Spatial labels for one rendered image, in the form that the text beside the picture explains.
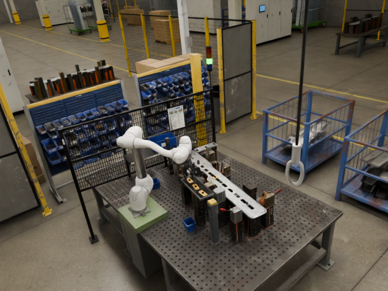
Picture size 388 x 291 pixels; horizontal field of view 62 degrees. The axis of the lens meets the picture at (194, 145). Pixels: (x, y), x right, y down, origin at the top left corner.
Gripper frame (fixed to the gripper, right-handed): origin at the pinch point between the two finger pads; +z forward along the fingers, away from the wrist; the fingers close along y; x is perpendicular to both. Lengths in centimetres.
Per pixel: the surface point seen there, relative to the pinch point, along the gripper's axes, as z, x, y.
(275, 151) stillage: 104, 123, 219
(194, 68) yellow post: -65, 116, 77
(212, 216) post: 18.0, -41.2, -1.3
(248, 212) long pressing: 20, -52, 28
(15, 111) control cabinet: 109, 692, -151
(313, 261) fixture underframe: 97, -75, 90
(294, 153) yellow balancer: -131, -186, -62
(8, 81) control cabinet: 31, 693, -142
